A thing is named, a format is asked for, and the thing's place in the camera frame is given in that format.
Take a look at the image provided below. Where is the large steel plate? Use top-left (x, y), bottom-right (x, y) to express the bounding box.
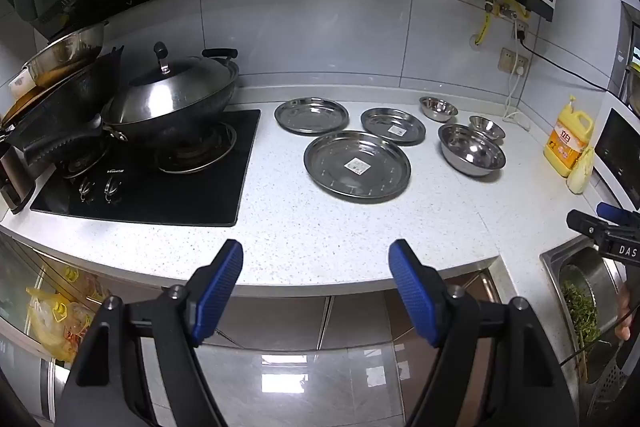
top-left (304, 130), bottom-right (412, 202)

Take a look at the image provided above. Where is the steel wok lid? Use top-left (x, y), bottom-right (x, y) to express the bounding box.
top-left (107, 42), bottom-right (233, 125)

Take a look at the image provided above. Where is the black power cable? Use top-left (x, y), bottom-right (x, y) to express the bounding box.
top-left (519, 34), bottom-right (622, 96)

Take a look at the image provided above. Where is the kitchen base cabinet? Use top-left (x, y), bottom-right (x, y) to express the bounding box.
top-left (140, 269), bottom-right (502, 354)

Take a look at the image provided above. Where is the person's right hand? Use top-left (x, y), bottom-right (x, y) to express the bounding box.
top-left (616, 279), bottom-right (633, 342)

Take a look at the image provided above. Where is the yellow plastic bag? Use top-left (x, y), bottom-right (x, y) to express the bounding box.
top-left (25, 286), bottom-right (97, 364)

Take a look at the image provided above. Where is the yellow gas hose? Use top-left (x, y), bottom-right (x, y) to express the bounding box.
top-left (474, 4), bottom-right (494, 48)

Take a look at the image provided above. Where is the white power cable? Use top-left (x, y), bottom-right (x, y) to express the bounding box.
top-left (502, 67), bottom-right (532, 131)

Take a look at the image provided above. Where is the microwave oven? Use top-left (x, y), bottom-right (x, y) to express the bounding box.
top-left (592, 107), bottom-right (640, 208)

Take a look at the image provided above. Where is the steel basin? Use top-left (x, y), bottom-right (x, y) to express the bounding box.
top-left (22, 21), bottom-right (110, 88)

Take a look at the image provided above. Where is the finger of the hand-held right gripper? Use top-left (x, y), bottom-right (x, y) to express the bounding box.
top-left (566, 209), bottom-right (608, 240)
top-left (596, 202), bottom-right (640, 228)

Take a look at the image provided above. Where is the black cooking pot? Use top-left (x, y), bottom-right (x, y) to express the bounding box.
top-left (2, 47), bottom-right (125, 150)

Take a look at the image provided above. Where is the medium steel plate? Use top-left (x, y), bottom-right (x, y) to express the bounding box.
top-left (274, 97), bottom-right (350, 136)

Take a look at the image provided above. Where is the black gas stove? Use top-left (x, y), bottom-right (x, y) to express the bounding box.
top-left (30, 108), bottom-right (262, 228)

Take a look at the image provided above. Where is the steel slotted ladle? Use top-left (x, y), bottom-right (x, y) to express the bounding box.
top-left (586, 347), bottom-right (632, 419)

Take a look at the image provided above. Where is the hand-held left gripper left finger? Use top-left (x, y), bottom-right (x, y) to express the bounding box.
top-left (55, 239), bottom-right (244, 427)

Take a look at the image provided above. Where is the small steel bowl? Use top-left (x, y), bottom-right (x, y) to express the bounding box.
top-left (419, 96), bottom-right (459, 122)
top-left (468, 116), bottom-right (506, 142)

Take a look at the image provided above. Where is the yellow cloth piece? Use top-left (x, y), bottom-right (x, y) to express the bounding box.
top-left (566, 146), bottom-right (596, 194)

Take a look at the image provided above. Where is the steel sink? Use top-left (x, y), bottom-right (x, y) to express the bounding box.
top-left (540, 234), bottom-right (640, 414)

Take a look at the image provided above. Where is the yellow detergent bottle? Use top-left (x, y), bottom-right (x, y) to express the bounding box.
top-left (544, 95), bottom-right (595, 178)

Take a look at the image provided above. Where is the black wok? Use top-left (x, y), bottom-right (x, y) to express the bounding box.
top-left (20, 48), bottom-right (240, 168)

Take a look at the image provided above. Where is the wall outlet with white plug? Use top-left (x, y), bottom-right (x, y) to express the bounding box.
top-left (500, 48), bottom-right (530, 76)

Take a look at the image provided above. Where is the large steel bowl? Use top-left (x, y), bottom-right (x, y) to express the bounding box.
top-left (438, 124), bottom-right (507, 178)

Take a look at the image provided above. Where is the metal storage rack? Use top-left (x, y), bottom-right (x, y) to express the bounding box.
top-left (0, 232), bottom-right (117, 424)

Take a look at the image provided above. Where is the small steel plate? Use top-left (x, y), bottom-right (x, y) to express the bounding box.
top-left (361, 107), bottom-right (426, 146)

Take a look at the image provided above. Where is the steel pot with greens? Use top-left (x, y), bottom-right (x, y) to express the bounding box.
top-left (559, 247), bottom-right (627, 350)

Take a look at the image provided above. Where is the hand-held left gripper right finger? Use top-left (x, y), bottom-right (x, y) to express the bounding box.
top-left (388, 239), bottom-right (583, 427)

